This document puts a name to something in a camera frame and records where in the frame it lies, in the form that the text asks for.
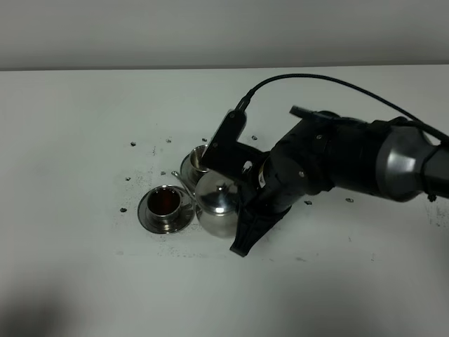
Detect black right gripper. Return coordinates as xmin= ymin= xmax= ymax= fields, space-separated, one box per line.
xmin=229 ymin=150 xmax=309 ymax=256

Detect near stainless steel teacup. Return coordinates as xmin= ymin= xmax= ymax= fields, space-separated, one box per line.
xmin=144 ymin=185 xmax=192 ymax=220

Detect stainless steel teapot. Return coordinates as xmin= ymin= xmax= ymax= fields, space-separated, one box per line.
xmin=171 ymin=171 xmax=239 ymax=239

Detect stainless steel teacup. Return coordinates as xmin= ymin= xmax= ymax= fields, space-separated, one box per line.
xmin=189 ymin=144 xmax=208 ymax=174
xmin=144 ymin=185 xmax=192 ymax=220

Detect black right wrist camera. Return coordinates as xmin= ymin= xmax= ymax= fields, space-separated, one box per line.
xmin=200 ymin=110 xmax=268 ymax=185

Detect far stainless steel saucer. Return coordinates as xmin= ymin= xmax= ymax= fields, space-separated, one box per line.
xmin=180 ymin=155 xmax=209 ymax=190

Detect stainless steel saucer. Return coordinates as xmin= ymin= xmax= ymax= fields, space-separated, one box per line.
xmin=138 ymin=193 xmax=194 ymax=234
xmin=180 ymin=155 xmax=209 ymax=190

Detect far stainless steel teacup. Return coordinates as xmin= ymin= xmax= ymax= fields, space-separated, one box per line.
xmin=189 ymin=144 xmax=208 ymax=174

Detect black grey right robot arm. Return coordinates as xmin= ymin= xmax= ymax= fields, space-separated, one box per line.
xmin=239 ymin=106 xmax=448 ymax=216

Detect near stainless steel saucer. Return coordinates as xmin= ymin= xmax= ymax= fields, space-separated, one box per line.
xmin=138 ymin=193 xmax=194 ymax=234

